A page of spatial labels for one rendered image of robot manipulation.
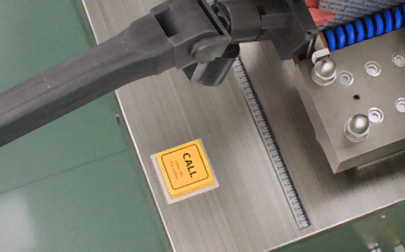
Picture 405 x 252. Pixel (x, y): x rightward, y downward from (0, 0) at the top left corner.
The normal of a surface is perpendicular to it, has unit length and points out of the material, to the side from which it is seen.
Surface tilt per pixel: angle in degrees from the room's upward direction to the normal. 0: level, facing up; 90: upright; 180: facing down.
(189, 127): 0
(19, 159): 0
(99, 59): 10
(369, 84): 0
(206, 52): 81
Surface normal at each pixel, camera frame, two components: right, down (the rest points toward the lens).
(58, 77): -0.06, -0.50
